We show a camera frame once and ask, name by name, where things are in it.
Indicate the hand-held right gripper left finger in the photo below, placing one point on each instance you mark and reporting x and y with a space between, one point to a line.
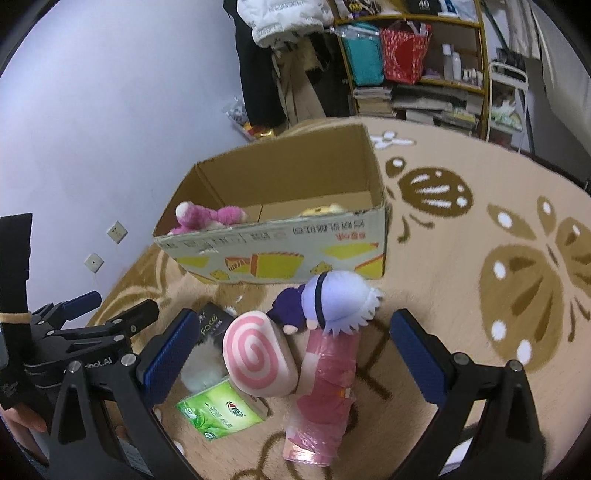
171 355

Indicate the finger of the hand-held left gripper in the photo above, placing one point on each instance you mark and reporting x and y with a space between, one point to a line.
81 302
134 314

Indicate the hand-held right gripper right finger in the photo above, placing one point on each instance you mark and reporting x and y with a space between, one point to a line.
415 355

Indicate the white fluffy plush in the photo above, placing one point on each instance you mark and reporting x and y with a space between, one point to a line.
203 369

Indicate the black tissue pack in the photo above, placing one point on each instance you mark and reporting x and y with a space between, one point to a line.
214 323

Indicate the green tissue pack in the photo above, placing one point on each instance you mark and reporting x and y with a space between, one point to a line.
221 410

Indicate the pink swirl roll plush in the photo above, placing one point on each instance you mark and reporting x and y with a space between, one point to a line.
254 355

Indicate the purple-haired plush doll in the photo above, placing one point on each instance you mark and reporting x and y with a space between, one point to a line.
341 300

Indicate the pink plastic-wrapped pack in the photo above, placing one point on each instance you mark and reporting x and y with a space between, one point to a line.
323 397

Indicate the printed cardboard box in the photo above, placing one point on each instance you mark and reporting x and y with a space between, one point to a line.
277 258

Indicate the person's left hand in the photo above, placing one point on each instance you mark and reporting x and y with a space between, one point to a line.
27 420

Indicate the pink bear plush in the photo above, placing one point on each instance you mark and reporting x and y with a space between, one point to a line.
221 216

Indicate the beige butterfly-pattern rug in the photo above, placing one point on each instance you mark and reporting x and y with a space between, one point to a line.
461 230

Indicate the yellow plush toy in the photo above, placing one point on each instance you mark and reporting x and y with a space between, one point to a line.
318 210

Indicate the clear plastic snack bag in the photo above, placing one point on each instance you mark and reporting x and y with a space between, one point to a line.
242 117

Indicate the stack of books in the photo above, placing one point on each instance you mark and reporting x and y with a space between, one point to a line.
415 104

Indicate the black hanging coat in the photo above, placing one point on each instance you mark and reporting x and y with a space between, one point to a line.
254 83

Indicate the beige hanging garment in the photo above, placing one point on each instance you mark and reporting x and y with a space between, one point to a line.
298 92

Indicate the row of small bottles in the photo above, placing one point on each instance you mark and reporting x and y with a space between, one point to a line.
472 76

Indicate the white metal cart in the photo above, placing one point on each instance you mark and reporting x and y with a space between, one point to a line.
508 81

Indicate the dark hanging garment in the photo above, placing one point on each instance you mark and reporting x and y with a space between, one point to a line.
325 78

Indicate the short white bottle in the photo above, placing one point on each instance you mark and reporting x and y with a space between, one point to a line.
456 64

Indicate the yellow-framed shelf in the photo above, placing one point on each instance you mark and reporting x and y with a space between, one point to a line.
483 69

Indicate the tall white bottle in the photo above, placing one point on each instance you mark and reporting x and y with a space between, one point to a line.
446 60

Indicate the teal bag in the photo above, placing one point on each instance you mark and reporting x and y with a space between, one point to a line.
364 60

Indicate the red patterned gift bag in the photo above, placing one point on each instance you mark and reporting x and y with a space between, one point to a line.
404 55

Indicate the white puffer jacket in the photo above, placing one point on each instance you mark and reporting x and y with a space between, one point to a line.
281 18

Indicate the grey curtain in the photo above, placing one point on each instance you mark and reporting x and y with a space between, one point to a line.
563 55

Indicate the blue and white box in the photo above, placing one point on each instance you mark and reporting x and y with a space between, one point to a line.
461 9

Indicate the black box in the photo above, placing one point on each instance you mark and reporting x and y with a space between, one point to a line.
425 5

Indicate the white wall socket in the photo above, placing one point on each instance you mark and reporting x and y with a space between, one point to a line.
93 263
117 232

